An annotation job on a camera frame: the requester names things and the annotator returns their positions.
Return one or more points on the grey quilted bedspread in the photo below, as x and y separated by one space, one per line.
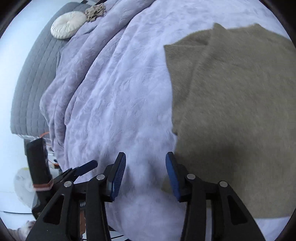
34 81

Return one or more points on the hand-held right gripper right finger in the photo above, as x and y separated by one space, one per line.
173 176

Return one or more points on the white round blurry object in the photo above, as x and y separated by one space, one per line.
23 185

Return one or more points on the beige crumpled cloth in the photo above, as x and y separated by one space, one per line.
94 12

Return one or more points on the round white pleated cushion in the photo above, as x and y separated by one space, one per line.
67 25

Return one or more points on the lavender plush blanket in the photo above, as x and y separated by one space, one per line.
120 92

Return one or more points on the olive brown knit sweater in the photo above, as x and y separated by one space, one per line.
231 111

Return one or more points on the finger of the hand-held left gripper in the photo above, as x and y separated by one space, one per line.
86 166

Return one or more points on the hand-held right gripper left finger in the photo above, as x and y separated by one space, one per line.
118 176

